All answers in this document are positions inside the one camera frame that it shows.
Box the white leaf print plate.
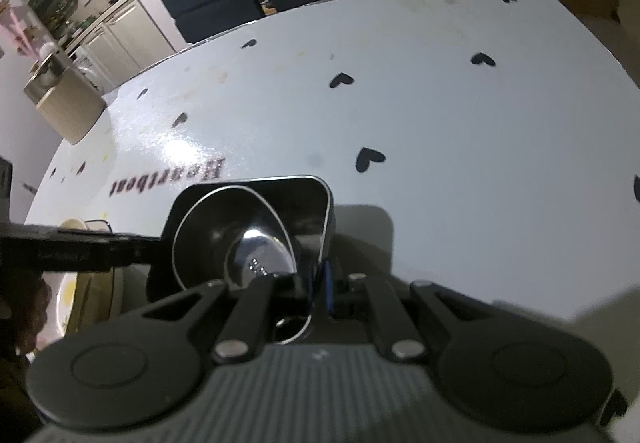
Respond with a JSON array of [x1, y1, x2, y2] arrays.
[[57, 219, 126, 339]]

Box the white kitchen cabinets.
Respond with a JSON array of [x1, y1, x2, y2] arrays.
[[15, 0, 176, 94]]

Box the square steel bowl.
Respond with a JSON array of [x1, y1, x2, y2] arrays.
[[147, 176, 337, 344]]

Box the round steel bowl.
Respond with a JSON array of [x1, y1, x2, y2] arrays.
[[172, 183, 296, 291]]

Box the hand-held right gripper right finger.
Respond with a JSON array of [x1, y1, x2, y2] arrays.
[[322, 263, 496, 361]]

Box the person's left hand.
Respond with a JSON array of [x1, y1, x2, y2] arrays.
[[0, 270, 53, 359]]

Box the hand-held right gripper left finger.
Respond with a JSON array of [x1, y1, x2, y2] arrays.
[[142, 273, 313, 364]]

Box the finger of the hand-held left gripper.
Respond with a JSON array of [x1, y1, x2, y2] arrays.
[[107, 233, 166, 269]]

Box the beige canister with steel lid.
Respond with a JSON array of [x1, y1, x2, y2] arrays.
[[22, 50, 107, 146]]

